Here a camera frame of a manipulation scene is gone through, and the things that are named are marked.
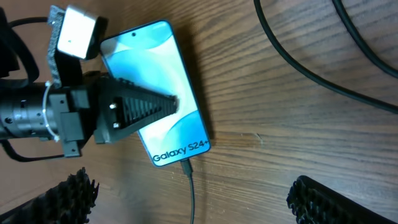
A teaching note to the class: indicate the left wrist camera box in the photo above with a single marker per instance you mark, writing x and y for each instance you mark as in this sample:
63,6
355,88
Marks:
76,35

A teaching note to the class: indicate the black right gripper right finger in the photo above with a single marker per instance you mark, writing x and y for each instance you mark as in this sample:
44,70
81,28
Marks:
313,203

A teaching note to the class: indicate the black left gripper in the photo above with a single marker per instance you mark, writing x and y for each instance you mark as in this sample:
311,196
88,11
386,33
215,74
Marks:
108,108

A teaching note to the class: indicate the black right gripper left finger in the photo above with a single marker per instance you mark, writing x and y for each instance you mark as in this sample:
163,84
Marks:
70,202

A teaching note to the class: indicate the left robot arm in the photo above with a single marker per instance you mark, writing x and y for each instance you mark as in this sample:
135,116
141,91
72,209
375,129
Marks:
23,98

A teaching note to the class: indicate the Samsung Galaxy smartphone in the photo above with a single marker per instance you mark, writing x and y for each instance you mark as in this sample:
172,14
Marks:
149,56

